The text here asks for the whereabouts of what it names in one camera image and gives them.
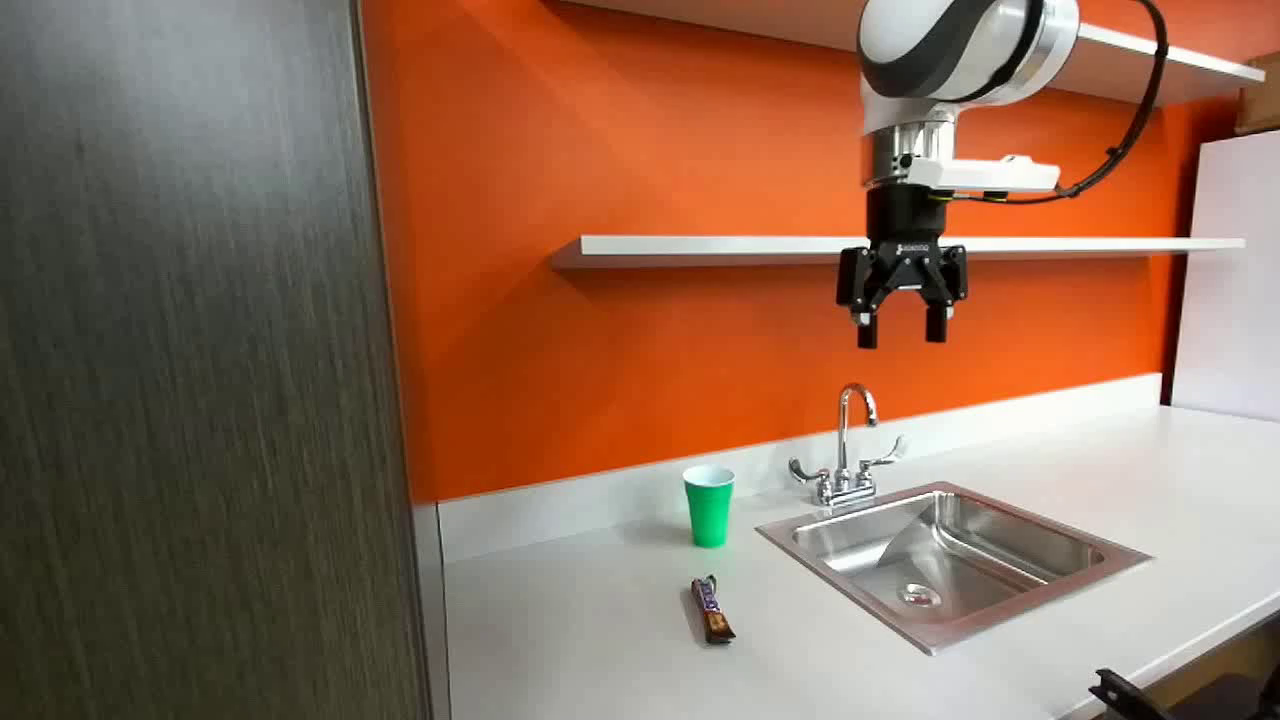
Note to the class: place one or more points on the stainless steel sink basin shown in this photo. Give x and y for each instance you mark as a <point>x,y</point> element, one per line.
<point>944,560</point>

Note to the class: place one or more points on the dark wood cabinet panel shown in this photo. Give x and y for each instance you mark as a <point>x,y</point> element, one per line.
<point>201,488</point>

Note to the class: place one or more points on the Snickers chocolate bar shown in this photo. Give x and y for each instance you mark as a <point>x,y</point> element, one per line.
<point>713,619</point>

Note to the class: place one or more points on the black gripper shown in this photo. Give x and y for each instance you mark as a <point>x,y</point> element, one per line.
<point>906,249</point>

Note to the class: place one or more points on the chrome sink faucet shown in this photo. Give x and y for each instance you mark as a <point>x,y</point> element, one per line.
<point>849,476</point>

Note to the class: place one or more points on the white refrigerator side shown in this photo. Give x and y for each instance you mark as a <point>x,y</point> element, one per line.
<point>1231,321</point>

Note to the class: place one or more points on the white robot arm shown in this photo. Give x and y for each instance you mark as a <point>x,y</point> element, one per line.
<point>921,65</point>

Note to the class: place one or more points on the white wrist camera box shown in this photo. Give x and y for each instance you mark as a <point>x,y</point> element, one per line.
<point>977,178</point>

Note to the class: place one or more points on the black object at counter edge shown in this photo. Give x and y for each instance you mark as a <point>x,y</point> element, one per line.
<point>1125,697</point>

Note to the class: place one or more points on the green plastic cup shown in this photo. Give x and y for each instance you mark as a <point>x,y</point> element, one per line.
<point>708,506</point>

